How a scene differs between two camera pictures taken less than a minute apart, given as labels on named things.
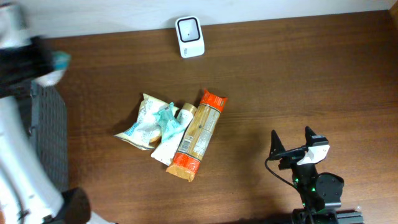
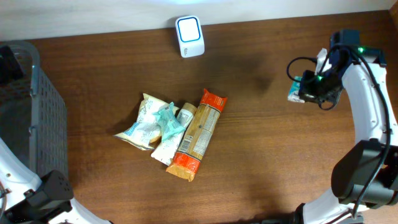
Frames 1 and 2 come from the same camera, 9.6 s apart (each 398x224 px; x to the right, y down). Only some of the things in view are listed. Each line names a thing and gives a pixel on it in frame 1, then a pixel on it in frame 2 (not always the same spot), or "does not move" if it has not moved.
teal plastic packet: [170, 124] does not move
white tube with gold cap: [163, 153] does not move
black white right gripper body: [294, 155] -> [306, 90]
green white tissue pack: [61, 60] -> [293, 93]
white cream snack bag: [147, 127] does not move
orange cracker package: [194, 140] does not move
